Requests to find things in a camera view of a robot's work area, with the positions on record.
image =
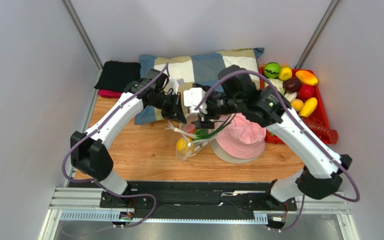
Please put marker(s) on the white radish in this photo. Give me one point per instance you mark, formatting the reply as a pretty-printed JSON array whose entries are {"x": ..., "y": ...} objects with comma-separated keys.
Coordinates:
[{"x": 290, "y": 96}]

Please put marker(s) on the pink folded cloth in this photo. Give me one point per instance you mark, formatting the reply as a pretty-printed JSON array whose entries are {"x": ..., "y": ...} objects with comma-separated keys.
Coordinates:
[{"x": 108, "y": 94}]

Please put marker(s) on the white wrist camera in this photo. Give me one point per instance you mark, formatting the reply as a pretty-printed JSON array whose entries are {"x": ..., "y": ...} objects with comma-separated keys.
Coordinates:
[
  {"x": 191, "y": 99},
  {"x": 175, "y": 86}
]

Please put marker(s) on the red tomato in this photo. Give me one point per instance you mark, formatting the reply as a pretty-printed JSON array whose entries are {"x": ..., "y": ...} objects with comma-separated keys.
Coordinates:
[{"x": 305, "y": 92}]

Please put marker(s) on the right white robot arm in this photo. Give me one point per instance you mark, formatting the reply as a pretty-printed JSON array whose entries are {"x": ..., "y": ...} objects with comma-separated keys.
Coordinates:
[{"x": 323, "y": 170}]

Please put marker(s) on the orange small fruit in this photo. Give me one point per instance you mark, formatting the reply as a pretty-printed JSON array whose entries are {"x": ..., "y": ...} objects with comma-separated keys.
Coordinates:
[{"x": 297, "y": 104}]

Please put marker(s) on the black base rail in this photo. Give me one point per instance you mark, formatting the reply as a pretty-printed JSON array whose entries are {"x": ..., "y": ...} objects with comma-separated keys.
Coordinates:
[{"x": 186, "y": 200}]

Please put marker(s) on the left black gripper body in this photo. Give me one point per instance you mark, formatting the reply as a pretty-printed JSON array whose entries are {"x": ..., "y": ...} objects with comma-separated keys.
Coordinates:
[{"x": 168, "y": 104}]

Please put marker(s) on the orange yellow mango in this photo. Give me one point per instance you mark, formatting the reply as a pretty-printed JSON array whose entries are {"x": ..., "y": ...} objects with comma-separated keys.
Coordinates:
[{"x": 307, "y": 77}]

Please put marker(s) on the red apple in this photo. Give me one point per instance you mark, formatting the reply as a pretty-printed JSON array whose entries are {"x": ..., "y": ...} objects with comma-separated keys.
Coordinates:
[{"x": 192, "y": 131}]

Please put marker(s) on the checkered blue beige pillow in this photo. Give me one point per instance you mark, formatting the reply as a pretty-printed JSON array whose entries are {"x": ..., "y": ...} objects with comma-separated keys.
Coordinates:
[{"x": 202, "y": 69}]

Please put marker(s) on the pink bucket hat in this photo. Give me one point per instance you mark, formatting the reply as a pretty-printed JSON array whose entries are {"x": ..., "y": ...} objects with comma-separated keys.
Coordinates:
[{"x": 242, "y": 141}]

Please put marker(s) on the aluminium frame post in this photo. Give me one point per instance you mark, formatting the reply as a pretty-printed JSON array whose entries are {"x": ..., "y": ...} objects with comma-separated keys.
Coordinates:
[
  {"x": 79, "y": 27},
  {"x": 318, "y": 32}
]

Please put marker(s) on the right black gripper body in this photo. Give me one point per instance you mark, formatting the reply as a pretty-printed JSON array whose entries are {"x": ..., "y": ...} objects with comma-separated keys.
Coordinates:
[{"x": 204, "y": 123}]

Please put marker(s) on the yellow lemon top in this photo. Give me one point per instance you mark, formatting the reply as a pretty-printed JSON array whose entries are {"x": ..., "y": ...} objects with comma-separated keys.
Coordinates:
[{"x": 285, "y": 73}]

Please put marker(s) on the green watermelon ball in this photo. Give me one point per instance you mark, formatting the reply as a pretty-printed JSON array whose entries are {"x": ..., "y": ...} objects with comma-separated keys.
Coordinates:
[{"x": 272, "y": 70}]

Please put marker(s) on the dark purple fruit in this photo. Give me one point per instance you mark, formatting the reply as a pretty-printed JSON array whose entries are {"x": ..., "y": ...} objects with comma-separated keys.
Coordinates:
[{"x": 292, "y": 85}]

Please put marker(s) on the yellow banana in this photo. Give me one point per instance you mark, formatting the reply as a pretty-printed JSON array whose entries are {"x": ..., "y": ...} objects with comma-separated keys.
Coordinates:
[{"x": 309, "y": 107}]

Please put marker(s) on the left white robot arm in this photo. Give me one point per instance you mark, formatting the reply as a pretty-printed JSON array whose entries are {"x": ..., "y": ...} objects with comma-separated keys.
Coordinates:
[{"x": 89, "y": 151}]

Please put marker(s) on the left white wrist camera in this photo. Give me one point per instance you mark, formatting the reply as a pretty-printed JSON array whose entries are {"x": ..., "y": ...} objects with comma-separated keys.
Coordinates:
[{"x": 175, "y": 86}]

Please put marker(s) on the black folded cloth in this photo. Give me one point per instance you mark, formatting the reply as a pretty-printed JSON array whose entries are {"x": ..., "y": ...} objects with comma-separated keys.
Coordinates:
[{"x": 116, "y": 75}]

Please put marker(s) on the green avocado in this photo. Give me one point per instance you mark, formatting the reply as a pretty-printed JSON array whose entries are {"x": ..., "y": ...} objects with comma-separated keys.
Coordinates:
[{"x": 201, "y": 133}]

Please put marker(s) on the right aluminium frame post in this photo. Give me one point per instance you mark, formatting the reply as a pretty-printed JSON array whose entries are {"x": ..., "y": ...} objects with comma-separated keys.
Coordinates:
[{"x": 318, "y": 32}]

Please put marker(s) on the red toy lobster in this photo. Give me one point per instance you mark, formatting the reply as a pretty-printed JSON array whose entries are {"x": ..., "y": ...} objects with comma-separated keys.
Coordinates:
[{"x": 320, "y": 130}]

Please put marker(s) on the clear dotted zip bag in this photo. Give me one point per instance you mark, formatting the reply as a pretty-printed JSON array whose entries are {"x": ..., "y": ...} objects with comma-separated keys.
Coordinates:
[{"x": 196, "y": 147}]

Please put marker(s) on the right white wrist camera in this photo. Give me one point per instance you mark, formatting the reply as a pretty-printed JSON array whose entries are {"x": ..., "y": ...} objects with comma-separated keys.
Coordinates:
[{"x": 191, "y": 99}]

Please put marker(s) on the yellow apple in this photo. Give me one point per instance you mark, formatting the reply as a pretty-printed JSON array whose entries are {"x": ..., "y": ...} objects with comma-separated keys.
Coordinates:
[{"x": 183, "y": 146}]

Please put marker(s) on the left aluminium frame post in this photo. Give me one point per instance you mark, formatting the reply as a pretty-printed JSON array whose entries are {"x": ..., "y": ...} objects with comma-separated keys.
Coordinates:
[{"x": 79, "y": 27}]

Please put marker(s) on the red plastic tray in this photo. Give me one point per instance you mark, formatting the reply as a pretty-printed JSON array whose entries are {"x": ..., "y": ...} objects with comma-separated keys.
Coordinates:
[{"x": 319, "y": 113}]

